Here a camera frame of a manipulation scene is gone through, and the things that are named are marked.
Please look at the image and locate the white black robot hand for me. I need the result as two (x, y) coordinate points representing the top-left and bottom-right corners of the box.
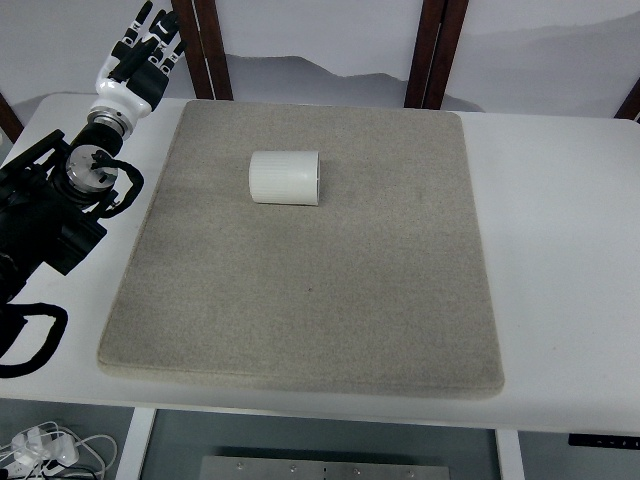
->
(93, 0), (189, 121)

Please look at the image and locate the white ribbed cup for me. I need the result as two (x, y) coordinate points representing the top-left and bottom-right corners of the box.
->
(248, 150), (322, 207)

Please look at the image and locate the grey fabric mat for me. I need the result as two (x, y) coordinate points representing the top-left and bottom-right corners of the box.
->
(96, 99), (506, 403)

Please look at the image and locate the white table leg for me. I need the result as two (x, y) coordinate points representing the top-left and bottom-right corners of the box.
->
(494, 428), (525, 480)
(115, 407), (157, 480)

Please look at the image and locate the grey metal plate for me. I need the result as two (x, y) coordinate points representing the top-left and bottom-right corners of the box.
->
(199, 453), (451, 480)

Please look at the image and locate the black table control panel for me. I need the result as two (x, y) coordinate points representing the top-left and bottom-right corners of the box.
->
(568, 433), (640, 448)

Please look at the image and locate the brown wooden screen frame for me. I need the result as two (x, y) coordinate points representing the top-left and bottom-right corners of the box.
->
(614, 74), (640, 121)
(403, 0), (470, 109)
(170, 0), (235, 101)
(0, 92), (25, 144)

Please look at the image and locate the white power adapter with cables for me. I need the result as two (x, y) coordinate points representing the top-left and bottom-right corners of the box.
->
(0, 421), (119, 480)

